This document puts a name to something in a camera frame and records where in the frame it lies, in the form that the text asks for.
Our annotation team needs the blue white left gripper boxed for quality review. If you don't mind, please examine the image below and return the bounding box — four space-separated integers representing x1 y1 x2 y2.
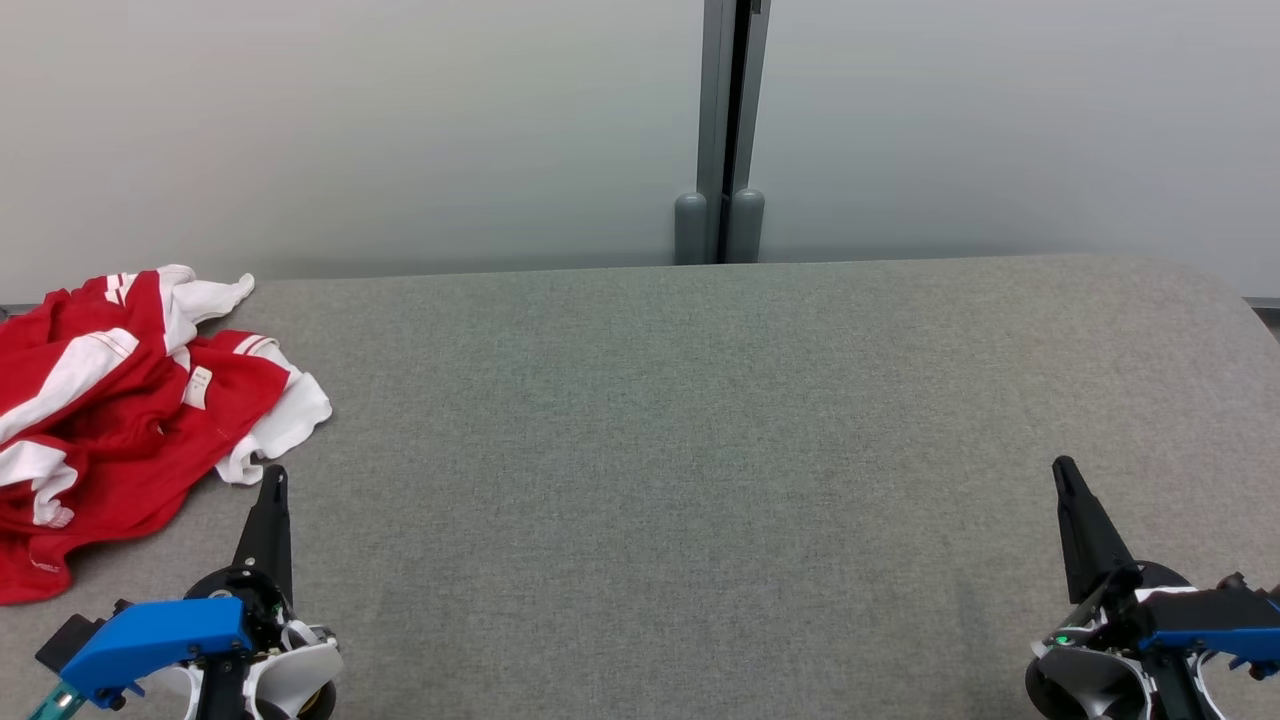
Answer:
58 465 343 720

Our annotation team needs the red white jersey shirt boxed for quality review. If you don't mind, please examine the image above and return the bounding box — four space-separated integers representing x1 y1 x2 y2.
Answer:
45 264 333 546

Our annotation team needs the grey partition post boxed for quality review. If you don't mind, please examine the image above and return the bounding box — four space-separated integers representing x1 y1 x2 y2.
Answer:
674 0 773 266

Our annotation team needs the black cable teal connector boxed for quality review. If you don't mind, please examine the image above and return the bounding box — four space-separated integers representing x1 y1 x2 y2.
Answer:
28 682 87 720

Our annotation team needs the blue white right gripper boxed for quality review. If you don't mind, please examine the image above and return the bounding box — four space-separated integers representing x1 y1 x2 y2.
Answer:
1025 457 1280 720

